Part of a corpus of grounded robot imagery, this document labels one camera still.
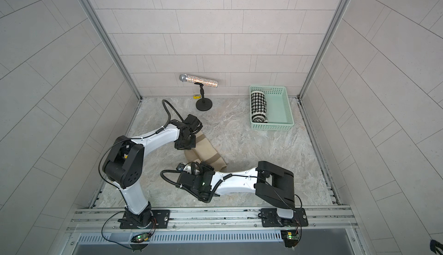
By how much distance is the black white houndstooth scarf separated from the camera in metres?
1.01

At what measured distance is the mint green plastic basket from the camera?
0.99 meters

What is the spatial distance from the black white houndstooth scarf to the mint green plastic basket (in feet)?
0.05
